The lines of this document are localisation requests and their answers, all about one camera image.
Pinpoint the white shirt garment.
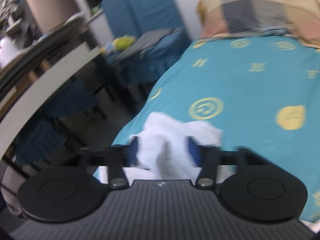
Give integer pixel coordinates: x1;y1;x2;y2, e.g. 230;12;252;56
96;112;235;183

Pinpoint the blue chair under table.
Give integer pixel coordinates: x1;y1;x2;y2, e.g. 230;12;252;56
14;80;107;165

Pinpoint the teal patterned bed sheet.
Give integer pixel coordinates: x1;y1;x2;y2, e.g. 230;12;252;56
114;36;319;223

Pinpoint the blue covered chair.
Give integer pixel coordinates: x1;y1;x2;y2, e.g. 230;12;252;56
105;27;190;88

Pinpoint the yellow green plush toy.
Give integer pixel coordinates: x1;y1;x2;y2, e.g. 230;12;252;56
111;35;136;51

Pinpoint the dark table with white top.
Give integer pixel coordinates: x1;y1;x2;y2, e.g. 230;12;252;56
1;18;106;155

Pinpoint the grey cloth on chair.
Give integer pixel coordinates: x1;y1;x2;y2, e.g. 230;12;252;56
115;28;182;61

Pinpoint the checkered pillow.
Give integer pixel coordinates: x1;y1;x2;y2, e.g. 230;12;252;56
197;0;319;48

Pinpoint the brown cardboard box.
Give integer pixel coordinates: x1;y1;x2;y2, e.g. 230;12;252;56
26;0;80;34

